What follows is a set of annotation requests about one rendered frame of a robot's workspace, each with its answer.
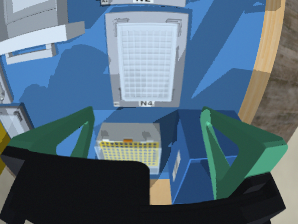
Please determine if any blue bench mat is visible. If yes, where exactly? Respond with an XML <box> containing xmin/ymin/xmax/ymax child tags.
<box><xmin>0</xmin><ymin>0</ymin><xmax>266</xmax><ymax>179</ymax></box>

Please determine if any yellow open bin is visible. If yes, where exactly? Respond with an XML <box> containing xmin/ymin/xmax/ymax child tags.
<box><xmin>0</xmin><ymin>122</ymin><xmax>11</xmax><ymax>175</ymax></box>

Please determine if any blue open-top box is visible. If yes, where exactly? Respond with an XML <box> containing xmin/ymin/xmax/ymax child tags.
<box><xmin>168</xmin><ymin>109</ymin><xmax>239</xmax><ymax>204</ymax></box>

